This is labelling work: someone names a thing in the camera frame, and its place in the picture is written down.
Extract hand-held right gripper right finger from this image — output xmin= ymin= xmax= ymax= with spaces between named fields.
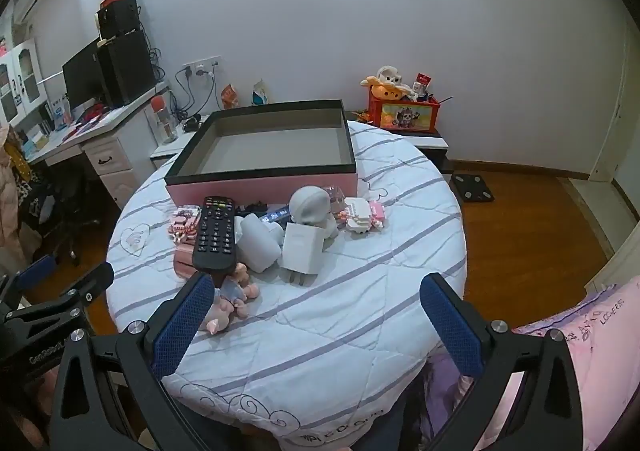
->
xmin=419 ymin=273 xmax=583 ymax=451

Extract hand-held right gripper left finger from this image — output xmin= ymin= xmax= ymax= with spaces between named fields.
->
xmin=50 ymin=272 xmax=216 ymax=451

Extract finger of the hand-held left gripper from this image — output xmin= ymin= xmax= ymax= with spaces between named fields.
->
xmin=0 ymin=255 xmax=57 ymax=314
xmin=5 ymin=262 xmax=115 ymax=332

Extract pink pig figurine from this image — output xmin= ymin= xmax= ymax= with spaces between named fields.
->
xmin=199 ymin=262 xmax=261 ymax=336

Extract rose gold case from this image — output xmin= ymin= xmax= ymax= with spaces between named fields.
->
xmin=174 ymin=241 xmax=201 ymax=278

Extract black remote control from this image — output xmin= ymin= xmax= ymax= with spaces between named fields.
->
xmin=192 ymin=196 xmax=238 ymax=282

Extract white pink block toy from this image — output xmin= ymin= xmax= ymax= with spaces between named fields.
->
xmin=336 ymin=197 xmax=386 ymax=234

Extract white figurine with grey head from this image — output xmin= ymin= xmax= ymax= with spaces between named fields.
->
xmin=290 ymin=186 xmax=337 ymax=244

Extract pink box with black rim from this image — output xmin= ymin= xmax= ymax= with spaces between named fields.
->
xmin=164 ymin=100 xmax=360 ymax=208

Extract pink padded coat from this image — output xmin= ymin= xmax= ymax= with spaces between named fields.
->
xmin=0 ymin=126 xmax=43 ymax=262

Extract black office chair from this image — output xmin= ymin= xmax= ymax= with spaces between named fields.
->
xmin=45 ymin=166 xmax=101 ymax=267

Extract round table with quilt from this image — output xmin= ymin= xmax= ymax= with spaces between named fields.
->
xmin=105 ymin=120 xmax=468 ymax=451

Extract white desk with drawers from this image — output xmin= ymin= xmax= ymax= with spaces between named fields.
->
xmin=25 ymin=86 xmax=171 ymax=212

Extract black bathroom scale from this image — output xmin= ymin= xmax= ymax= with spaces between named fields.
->
xmin=449 ymin=172 xmax=496 ymax=203

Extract white charger with prongs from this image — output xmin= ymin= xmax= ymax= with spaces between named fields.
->
xmin=280 ymin=222 xmax=326 ymax=288

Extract blue tube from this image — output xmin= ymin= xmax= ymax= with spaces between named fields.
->
xmin=260 ymin=205 xmax=292 ymax=226

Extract white bedside table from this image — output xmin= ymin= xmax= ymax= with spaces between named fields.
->
xmin=150 ymin=113 xmax=221 ymax=172

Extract pink printed blanket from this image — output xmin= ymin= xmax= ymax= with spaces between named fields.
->
xmin=470 ymin=276 xmax=640 ymax=451

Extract water bottle with orange cap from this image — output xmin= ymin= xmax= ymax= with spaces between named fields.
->
xmin=151 ymin=96 xmax=179 ymax=144

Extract clear plastic box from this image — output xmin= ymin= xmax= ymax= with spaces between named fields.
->
xmin=322 ymin=185 xmax=346 ymax=212

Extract black white low cabinet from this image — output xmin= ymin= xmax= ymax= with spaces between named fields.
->
xmin=350 ymin=111 xmax=450 ymax=172

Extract white glass door cabinet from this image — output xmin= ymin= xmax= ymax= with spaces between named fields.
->
xmin=0 ymin=38 xmax=48 ymax=124

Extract black computer monitor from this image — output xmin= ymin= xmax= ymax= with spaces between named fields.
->
xmin=62 ymin=37 xmax=106 ymax=110

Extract red toy storage box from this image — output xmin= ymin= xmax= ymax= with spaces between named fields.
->
xmin=368 ymin=85 xmax=441 ymax=133

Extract yellow plush toy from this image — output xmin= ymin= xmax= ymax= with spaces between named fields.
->
xmin=361 ymin=76 xmax=416 ymax=102

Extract blue white snack bag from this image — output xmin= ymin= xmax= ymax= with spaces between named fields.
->
xmin=250 ymin=79 xmax=272 ymax=106

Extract white door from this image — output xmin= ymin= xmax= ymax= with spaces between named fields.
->
xmin=590 ymin=36 xmax=640 ymax=182

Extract black power cables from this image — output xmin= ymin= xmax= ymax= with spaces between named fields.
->
xmin=172 ymin=68 xmax=216 ymax=119

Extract white wall socket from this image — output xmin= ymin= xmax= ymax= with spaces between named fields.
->
xmin=182 ymin=58 xmax=221 ymax=78

